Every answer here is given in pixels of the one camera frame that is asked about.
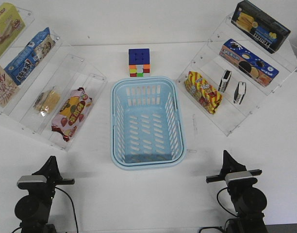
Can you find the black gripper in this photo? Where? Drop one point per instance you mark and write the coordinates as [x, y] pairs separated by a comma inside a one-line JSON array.
[[232, 171], [49, 177]]

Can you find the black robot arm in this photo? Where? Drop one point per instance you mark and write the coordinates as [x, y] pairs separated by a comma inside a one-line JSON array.
[[34, 209], [248, 201]]

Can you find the black white tissue pack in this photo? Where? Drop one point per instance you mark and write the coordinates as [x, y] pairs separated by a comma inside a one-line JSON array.
[[224, 81]]

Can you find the light blue plastic basket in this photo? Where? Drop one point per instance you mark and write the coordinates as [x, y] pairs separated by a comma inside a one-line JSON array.
[[146, 124]]

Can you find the pink strawberry snack packet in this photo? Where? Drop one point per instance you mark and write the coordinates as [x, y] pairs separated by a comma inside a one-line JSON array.
[[72, 114]]

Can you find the left clear acrylic shelf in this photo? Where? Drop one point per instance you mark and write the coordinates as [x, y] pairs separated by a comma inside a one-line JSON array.
[[61, 69]]

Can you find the clear acrylic shelf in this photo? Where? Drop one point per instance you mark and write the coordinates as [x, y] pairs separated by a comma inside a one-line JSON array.
[[211, 66], [61, 69]]

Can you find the red yellow striped snack packet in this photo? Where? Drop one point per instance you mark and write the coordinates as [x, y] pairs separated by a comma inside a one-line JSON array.
[[203, 92]]

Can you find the right clear acrylic shelf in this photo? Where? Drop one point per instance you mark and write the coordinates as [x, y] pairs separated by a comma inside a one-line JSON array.
[[211, 66]]

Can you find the beige Pocky box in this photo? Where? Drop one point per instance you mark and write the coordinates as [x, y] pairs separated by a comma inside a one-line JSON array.
[[8, 88]]

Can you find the blue cookie bag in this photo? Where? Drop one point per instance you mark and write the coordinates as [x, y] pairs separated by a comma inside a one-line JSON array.
[[33, 53]]

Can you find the blue Oreo box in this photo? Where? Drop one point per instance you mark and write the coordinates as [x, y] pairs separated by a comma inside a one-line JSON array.
[[249, 63]]

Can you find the dark blue wafer box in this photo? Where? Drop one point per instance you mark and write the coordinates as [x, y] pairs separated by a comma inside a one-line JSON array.
[[258, 25]]

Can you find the multicolour rubik's cube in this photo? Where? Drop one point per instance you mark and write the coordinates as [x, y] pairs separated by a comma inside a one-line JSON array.
[[139, 62]]

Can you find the yellow-green snack box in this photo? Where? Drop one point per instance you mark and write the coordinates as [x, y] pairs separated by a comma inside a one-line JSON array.
[[11, 25]]

